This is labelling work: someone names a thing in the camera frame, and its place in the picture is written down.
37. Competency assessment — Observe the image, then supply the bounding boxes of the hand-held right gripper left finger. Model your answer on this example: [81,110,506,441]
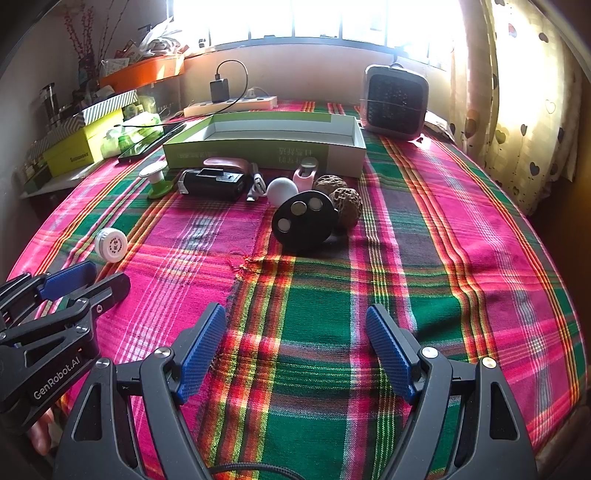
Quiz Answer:
[53,302,228,480]

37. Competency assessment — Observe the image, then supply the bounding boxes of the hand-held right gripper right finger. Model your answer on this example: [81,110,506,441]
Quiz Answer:
[366,304,539,480]

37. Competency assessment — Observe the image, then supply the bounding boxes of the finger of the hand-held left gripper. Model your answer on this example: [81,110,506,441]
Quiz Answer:
[0,272,131,344]
[0,261,98,319]

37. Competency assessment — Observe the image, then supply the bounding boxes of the small white round jar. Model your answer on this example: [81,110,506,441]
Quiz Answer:
[95,227,127,264]

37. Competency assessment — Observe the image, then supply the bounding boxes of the white green spool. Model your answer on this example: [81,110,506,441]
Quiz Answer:
[140,161,178,200]

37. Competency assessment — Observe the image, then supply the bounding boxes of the black rectangular device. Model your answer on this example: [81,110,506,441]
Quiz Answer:
[178,168,246,201]

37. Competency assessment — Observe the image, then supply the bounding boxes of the brown walnut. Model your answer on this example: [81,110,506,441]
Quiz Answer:
[313,174,348,197]
[331,187,363,232]

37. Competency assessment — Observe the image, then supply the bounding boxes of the black oval disc metal dots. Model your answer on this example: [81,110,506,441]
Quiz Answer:
[271,189,337,252]

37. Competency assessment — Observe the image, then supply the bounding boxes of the pink case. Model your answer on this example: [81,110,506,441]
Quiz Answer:
[203,157,250,172]

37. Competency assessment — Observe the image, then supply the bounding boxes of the white usb cable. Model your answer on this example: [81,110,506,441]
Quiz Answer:
[245,161,269,204]

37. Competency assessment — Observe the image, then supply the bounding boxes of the shallow green white cardboard box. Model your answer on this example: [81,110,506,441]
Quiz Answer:
[163,112,368,178]

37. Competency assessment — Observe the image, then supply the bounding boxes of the white ball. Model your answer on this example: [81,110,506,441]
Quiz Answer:
[267,178,301,208]

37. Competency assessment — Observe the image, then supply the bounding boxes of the pink green plaid blanket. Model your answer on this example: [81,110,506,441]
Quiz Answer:
[7,99,587,480]

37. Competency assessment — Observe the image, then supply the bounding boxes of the yellow green box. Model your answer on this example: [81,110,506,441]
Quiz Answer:
[44,108,125,177]

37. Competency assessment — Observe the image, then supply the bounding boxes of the black smartphone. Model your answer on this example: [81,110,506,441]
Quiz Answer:
[117,122,188,163]

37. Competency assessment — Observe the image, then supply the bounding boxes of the green wet wipes pack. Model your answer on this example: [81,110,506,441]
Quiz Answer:
[100,113,162,158]

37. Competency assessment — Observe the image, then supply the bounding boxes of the metal cup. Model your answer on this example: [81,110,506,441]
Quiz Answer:
[39,83,61,125]

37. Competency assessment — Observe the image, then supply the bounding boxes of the striped box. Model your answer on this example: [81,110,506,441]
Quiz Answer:
[25,89,139,153]

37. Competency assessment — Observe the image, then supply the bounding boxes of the clear plastic container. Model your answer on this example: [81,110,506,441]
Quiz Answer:
[139,78,183,116]

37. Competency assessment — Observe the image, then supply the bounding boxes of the white power strip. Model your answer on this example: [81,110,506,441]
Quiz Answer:
[183,95,279,117]

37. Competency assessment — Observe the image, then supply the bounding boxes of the orange tray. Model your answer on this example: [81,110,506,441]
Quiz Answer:
[98,55,186,93]

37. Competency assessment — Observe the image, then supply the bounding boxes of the dried branches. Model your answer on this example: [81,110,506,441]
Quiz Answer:
[62,0,121,88]

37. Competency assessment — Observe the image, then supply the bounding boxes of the white plastic bag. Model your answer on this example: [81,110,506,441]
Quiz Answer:
[139,16,185,56]

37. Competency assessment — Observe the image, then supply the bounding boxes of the grey space heater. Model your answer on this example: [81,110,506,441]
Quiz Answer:
[359,64,430,140]

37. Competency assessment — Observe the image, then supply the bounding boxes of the heart print curtain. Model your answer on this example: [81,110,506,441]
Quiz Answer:
[450,0,587,217]

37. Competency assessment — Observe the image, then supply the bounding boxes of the barred window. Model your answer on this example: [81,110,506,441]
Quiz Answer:
[161,0,462,70]

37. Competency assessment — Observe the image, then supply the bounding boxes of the black charger cable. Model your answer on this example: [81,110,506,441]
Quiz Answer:
[215,60,249,114]

